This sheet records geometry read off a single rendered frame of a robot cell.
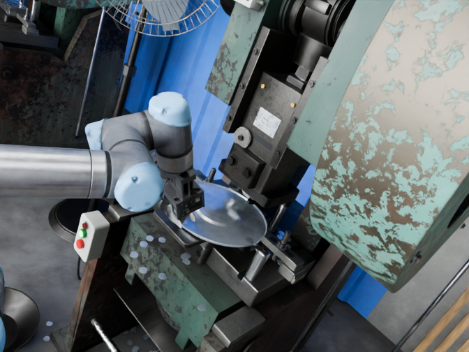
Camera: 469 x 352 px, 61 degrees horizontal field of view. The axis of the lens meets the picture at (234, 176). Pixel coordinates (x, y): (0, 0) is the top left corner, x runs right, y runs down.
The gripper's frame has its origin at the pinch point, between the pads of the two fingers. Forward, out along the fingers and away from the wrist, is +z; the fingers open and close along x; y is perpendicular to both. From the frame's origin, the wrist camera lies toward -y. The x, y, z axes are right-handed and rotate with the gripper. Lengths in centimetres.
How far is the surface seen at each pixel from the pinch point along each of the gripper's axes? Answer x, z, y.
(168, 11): 42, -17, -77
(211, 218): 8.9, 4.7, 1.4
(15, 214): -37, 71, -102
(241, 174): 19.5, -4.2, -0.4
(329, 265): 42, 32, 19
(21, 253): -40, 69, -76
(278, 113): 30.0, -19.6, -0.1
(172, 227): -2.4, 0.7, 0.9
